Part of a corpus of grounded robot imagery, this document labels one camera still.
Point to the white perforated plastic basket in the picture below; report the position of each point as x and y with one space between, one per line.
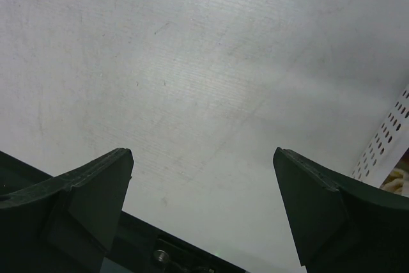
388 144

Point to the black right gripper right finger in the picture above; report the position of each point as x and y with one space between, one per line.
340 224

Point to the yellow white patterned rolled towel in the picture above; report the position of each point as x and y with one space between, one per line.
397 180

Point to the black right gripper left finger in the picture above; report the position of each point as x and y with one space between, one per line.
64 223

